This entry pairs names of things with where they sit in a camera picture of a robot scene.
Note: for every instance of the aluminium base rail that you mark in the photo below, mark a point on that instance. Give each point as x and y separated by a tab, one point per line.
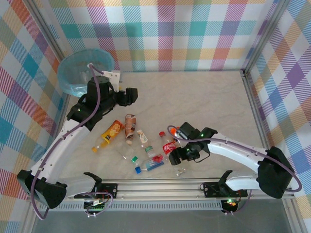
158	189

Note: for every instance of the aluminium frame corner post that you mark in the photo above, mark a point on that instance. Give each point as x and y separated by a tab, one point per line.
48	31
265	36

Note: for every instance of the brown label plastic bottle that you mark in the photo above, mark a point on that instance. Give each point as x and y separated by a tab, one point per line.
130	126

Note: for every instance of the green left controller board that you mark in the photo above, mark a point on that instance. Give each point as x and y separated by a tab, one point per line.
96	207

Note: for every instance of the waste bin with blue liner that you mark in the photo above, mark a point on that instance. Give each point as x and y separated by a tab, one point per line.
70	85

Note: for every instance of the crumpled clear plastic bottle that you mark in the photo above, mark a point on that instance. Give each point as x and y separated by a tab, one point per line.
180	170

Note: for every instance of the clear bottle with green cap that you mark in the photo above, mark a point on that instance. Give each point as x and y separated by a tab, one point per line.
134	159

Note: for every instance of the orange label white cap bottle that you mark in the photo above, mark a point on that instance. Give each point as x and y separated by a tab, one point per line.
173	130

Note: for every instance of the clear bottle with picture label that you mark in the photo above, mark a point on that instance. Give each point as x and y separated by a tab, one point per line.
143	137

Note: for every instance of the red label cola bottle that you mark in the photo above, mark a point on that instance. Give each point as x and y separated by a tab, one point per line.
169	147

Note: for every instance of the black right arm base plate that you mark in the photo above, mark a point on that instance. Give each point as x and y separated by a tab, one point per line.
211	189

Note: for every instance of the aluminium table side rail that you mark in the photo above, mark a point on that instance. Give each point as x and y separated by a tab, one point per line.
255	106
63	104

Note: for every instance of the right controller board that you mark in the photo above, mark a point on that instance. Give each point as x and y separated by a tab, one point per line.
229	202

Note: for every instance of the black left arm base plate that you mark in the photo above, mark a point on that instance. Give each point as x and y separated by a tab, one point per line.
111	188

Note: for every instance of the orange juice plastic bottle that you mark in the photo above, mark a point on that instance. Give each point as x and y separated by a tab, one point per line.
111	132

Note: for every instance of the blue cap blue label bottle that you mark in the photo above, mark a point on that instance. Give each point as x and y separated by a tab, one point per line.
151	165

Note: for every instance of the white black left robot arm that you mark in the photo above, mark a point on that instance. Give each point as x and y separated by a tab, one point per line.
60	145

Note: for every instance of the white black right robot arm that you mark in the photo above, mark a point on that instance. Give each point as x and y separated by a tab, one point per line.
238	151

